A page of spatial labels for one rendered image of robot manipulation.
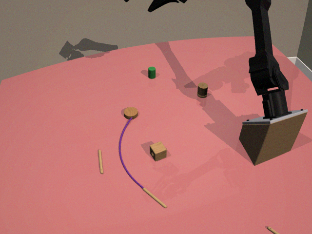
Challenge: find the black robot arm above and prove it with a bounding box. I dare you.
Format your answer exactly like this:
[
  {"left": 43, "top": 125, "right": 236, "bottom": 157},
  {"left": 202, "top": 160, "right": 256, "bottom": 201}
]
[{"left": 245, "top": 0, "right": 292, "bottom": 119}]

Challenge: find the green cylinder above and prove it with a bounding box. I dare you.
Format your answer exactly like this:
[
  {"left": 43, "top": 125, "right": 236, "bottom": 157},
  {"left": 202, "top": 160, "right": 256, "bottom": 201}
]
[{"left": 148, "top": 66, "right": 156, "bottom": 78}]

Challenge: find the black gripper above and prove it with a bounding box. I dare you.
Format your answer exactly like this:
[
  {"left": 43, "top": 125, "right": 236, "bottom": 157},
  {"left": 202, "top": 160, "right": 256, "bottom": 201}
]
[{"left": 148, "top": 0, "right": 187, "bottom": 12}]

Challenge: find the purple string with wooden stick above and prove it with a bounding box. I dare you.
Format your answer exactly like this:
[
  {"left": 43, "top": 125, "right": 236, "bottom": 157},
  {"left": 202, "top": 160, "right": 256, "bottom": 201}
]
[{"left": 119, "top": 117, "right": 167, "bottom": 208}]

